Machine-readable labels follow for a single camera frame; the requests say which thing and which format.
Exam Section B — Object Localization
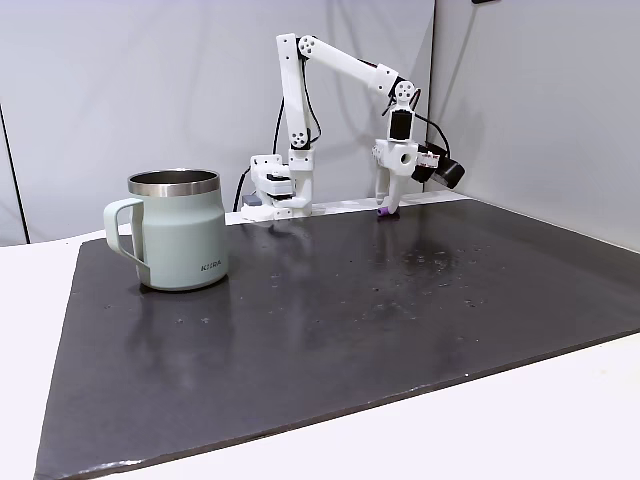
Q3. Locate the black base power cable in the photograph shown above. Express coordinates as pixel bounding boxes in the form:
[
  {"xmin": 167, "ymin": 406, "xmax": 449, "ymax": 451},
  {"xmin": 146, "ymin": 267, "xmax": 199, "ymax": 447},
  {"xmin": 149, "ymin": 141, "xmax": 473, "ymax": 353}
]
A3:
[{"xmin": 232, "ymin": 166, "xmax": 252, "ymax": 213}]

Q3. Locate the thin black vertical strip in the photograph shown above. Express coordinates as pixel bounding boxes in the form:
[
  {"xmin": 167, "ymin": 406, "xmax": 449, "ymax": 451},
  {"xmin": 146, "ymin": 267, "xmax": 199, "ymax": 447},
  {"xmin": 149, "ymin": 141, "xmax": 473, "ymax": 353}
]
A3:
[{"xmin": 0, "ymin": 103, "xmax": 30, "ymax": 246}]

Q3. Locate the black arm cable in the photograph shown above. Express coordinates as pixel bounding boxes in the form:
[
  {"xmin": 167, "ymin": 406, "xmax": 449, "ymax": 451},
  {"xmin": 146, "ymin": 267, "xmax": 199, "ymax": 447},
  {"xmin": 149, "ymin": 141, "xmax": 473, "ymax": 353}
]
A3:
[{"xmin": 299, "ymin": 56, "xmax": 323, "ymax": 147}]

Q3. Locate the pale green steel-rimmed mug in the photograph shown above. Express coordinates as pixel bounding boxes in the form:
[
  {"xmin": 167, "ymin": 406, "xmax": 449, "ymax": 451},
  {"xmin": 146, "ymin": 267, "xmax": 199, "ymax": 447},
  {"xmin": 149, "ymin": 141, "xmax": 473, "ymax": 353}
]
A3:
[{"xmin": 103, "ymin": 168, "xmax": 231, "ymax": 292}]

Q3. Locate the black camera cable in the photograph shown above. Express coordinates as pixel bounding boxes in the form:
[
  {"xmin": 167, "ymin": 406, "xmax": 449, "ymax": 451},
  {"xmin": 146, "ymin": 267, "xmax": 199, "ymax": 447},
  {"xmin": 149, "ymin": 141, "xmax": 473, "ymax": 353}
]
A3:
[{"xmin": 414, "ymin": 113, "xmax": 452, "ymax": 152}]

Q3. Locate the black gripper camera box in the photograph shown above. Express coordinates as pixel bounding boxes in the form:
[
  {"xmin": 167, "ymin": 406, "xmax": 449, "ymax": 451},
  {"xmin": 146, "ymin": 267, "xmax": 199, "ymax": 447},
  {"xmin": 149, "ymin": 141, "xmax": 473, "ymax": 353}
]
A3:
[{"xmin": 410, "ymin": 143, "xmax": 467, "ymax": 191}]

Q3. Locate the black table mat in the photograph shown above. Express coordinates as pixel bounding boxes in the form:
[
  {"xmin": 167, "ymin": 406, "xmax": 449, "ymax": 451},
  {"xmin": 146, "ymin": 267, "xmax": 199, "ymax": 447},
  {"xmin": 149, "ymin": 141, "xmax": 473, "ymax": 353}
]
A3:
[{"xmin": 33, "ymin": 198, "xmax": 640, "ymax": 480}]

